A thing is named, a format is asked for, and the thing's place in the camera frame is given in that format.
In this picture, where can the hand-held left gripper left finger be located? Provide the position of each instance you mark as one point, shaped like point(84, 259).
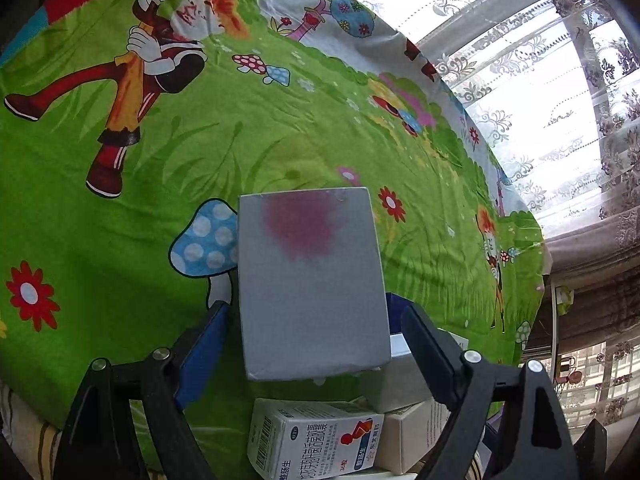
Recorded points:
point(202, 355)

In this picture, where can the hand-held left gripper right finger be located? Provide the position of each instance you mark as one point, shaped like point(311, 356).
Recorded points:
point(430, 350)

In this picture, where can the purple cardboard box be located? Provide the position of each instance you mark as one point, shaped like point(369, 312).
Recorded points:
point(490, 430)

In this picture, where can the grey box with pink blot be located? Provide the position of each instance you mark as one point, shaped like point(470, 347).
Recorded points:
point(310, 285)

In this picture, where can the plain white box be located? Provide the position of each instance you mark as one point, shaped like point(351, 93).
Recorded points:
point(395, 380)

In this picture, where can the cream box with text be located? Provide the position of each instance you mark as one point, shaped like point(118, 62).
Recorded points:
point(415, 435)

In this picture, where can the white medicine box with barcode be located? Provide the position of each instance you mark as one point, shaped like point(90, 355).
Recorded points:
point(310, 440)

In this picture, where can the green object on shelf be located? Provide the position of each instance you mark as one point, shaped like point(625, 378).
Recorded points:
point(565, 300)

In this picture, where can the green cartoon printed tablecloth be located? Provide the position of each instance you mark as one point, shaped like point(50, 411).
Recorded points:
point(150, 185)

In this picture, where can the striped plush cushion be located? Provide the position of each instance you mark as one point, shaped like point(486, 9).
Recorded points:
point(25, 430)

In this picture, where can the white lace curtain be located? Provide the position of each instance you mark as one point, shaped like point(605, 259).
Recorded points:
point(525, 60)

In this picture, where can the white wall shelf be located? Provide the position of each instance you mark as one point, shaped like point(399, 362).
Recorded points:
point(554, 325)

